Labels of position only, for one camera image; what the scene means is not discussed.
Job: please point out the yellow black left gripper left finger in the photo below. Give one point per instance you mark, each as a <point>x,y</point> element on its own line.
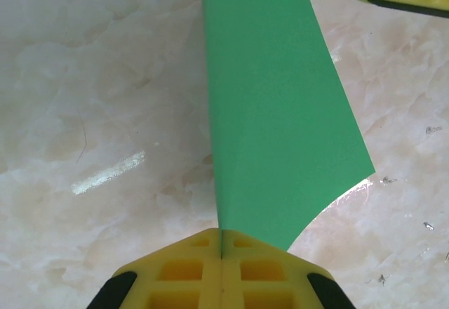
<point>210,281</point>

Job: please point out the green paper sheet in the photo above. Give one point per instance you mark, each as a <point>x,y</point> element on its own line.
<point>266,112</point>

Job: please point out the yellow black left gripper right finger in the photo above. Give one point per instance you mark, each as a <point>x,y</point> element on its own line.
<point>231,281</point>

